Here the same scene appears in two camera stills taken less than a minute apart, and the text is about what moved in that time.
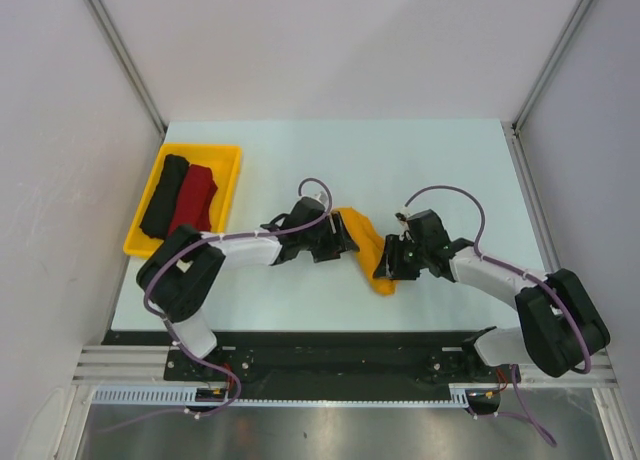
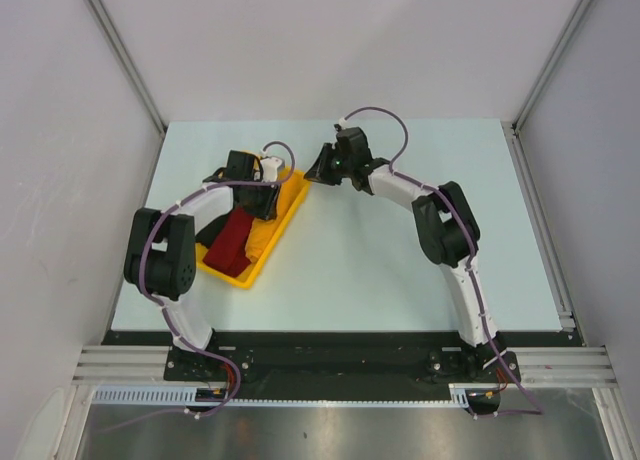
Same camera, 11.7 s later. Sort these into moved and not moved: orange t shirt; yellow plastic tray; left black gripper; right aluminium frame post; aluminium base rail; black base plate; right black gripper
Moved: left black gripper; right black gripper; yellow plastic tray; orange t shirt
Not moved: right aluminium frame post; black base plate; aluminium base rail
